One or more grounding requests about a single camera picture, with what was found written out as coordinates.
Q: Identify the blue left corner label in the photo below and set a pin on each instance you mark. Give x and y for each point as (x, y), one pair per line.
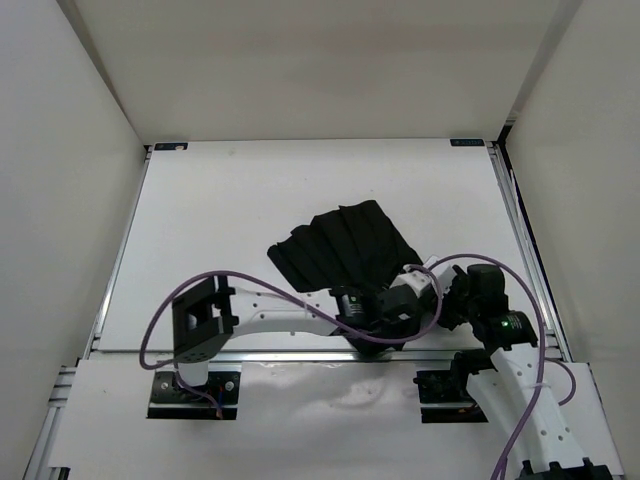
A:
(171, 146)

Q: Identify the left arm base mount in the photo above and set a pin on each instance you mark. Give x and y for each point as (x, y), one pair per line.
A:
(217, 400)

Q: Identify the aluminium front rail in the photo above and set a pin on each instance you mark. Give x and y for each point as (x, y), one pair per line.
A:
(333, 356)

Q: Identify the black skirt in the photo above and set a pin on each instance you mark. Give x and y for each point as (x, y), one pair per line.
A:
(355, 252)

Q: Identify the white front cover panel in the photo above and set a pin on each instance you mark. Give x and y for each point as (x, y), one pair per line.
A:
(294, 421)

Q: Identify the aluminium right side rail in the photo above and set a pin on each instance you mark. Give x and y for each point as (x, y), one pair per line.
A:
(526, 241)

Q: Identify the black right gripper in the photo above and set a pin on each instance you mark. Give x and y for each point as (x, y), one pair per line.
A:
(447, 318)

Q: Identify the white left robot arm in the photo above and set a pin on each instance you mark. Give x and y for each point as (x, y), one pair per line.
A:
(209, 314)

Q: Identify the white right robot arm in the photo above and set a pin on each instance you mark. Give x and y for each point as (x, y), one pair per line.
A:
(506, 379)

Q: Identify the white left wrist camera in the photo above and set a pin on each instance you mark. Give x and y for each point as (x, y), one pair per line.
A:
(419, 282)

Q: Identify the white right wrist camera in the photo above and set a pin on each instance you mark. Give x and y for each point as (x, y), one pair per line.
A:
(444, 271)

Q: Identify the blue right corner label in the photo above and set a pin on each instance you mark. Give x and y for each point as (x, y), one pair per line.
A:
(466, 142)

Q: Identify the blue corner label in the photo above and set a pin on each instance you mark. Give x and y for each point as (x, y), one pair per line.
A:
(466, 142)
(171, 146)

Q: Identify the aluminium rail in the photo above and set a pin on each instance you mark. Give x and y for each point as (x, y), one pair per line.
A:
(526, 241)
(333, 356)

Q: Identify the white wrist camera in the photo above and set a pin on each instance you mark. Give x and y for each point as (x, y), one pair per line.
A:
(419, 282)
(444, 271)

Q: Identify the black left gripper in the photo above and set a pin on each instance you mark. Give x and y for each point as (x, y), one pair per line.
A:
(403, 327)

